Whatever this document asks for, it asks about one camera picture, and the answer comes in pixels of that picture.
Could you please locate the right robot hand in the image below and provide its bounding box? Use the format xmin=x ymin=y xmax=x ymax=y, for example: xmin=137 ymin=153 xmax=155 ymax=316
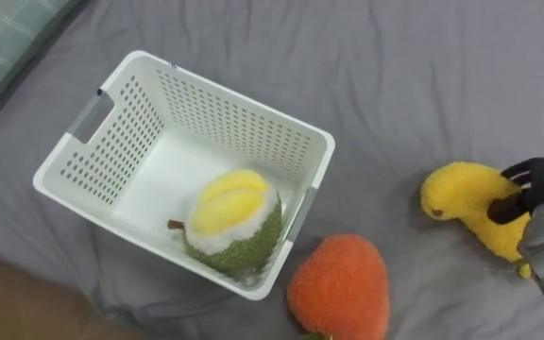
xmin=486 ymin=153 xmax=544 ymax=226

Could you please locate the yellow mango soft toy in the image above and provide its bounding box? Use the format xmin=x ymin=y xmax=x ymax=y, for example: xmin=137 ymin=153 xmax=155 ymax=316
xmin=418 ymin=161 xmax=534 ymax=280

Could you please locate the grey bed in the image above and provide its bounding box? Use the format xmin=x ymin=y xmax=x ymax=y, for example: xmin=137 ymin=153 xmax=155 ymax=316
xmin=0 ymin=0 xmax=544 ymax=340

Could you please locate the orange strawberry soft toy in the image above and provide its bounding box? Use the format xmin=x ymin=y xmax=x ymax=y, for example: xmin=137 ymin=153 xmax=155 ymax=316
xmin=285 ymin=233 xmax=391 ymax=340

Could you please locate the durian soft toy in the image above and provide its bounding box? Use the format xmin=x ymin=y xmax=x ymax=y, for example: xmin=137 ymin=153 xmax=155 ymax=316
xmin=166 ymin=168 xmax=284 ymax=280

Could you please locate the white perforated plastic basket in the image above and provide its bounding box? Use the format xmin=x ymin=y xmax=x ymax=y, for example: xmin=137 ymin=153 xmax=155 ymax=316
xmin=32 ymin=50 xmax=337 ymax=302

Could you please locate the green checked pillow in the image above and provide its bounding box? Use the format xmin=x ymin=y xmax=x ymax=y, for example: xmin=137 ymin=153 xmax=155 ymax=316
xmin=0 ymin=0 xmax=82 ymax=138

